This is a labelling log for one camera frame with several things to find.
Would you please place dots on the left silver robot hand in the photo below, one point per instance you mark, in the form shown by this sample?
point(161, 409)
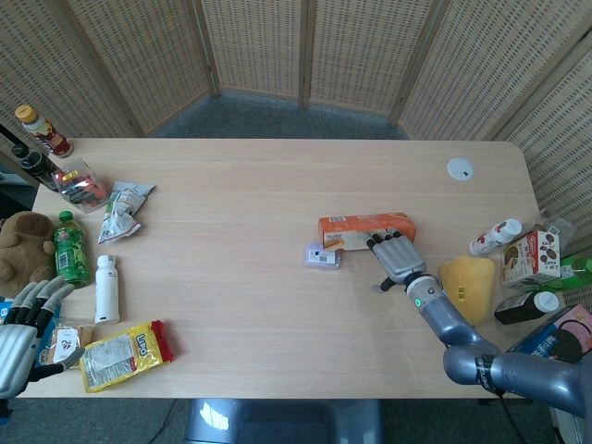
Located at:
point(14, 347)

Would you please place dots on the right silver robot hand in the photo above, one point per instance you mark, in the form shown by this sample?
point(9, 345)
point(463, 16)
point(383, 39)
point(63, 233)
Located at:
point(398, 259)

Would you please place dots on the orange snack box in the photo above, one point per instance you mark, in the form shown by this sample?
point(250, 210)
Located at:
point(351, 224)

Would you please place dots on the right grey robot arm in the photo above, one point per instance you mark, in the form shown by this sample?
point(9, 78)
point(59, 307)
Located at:
point(446, 316)

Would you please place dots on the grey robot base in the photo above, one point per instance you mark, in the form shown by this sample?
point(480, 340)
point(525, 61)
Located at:
point(277, 423)

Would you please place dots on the small brown sandwich packet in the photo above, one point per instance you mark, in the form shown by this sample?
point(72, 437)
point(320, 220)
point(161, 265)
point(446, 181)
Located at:
point(60, 344)

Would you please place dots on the white red drink bottle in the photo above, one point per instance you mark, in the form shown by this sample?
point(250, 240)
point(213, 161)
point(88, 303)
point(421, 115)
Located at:
point(492, 238)

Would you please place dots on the brown plush toy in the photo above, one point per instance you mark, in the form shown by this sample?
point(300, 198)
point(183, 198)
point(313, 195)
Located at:
point(20, 245)

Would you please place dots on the yellow red snack bag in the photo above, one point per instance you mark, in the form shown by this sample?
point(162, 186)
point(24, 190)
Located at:
point(120, 356)

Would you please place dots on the white thermos bottle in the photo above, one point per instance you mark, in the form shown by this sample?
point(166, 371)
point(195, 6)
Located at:
point(106, 291)

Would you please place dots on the white round lid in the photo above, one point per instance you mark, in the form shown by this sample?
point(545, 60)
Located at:
point(460, 168)

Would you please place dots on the green tea bottle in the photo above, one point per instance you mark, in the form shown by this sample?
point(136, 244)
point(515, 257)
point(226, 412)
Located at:
point(69, 250)

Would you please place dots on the red white cookie box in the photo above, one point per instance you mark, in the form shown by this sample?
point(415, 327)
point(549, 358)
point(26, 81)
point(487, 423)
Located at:
point(527, 261)

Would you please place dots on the dark bottle with white cap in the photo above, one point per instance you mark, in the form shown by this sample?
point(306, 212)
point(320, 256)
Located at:
point(518, 310)

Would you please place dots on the blue cookie package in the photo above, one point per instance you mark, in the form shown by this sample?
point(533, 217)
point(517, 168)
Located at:
point(546, 340)

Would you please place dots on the crumpled silver snack bag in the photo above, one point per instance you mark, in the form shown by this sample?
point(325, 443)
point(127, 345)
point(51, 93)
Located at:
point(120, 213)

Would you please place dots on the clear packet of red snacks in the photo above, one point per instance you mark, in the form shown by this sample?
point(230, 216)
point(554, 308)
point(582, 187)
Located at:
point(81, 187)

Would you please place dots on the green plastic bottle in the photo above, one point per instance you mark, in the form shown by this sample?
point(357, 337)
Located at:
point(575, 273)

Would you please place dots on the dark bottle with black cap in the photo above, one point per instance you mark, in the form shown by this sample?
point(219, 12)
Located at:
point(39, 168)

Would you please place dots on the yellow-capped milk tea bottle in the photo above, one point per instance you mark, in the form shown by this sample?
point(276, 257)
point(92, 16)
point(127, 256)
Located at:
point(46, 134)

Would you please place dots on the woven folding screen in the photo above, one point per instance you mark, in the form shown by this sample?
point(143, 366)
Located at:
point(259, 46)

